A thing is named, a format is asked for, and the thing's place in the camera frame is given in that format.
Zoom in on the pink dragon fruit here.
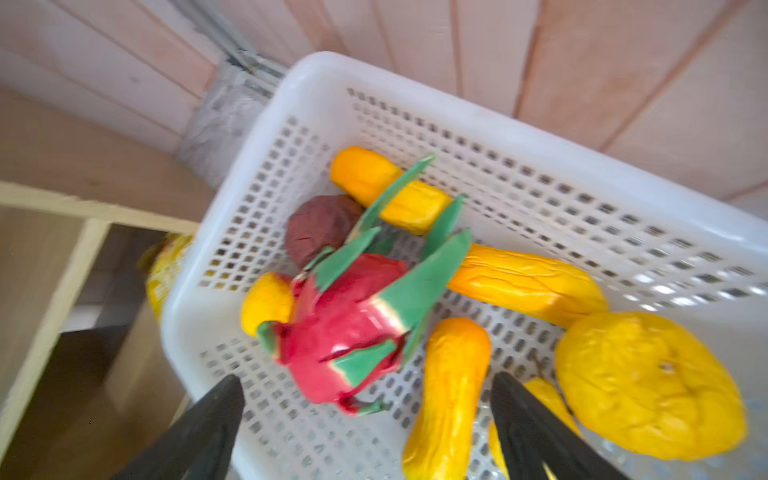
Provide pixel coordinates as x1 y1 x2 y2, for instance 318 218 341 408
258 154 472 416

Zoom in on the orange round fruit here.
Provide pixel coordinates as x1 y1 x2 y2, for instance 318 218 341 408
240 272 294 337

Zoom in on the yellow chips bag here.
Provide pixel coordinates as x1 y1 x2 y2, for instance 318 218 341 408
137 233 194 324

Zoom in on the white plastic basket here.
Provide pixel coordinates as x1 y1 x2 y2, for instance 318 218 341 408
162 52 767 479

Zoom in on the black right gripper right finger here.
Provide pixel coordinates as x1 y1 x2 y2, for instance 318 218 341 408
490 373 626 480

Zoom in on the yellow toy mango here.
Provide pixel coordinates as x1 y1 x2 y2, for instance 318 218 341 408
555 312 748 461

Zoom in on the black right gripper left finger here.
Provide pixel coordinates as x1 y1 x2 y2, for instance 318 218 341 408
113 374 245 479

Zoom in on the wooden three-tier shelf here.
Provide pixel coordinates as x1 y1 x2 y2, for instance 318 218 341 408
1 89 214 479

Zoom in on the dark purple round fruit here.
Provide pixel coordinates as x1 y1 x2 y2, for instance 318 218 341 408
284 195 364 268

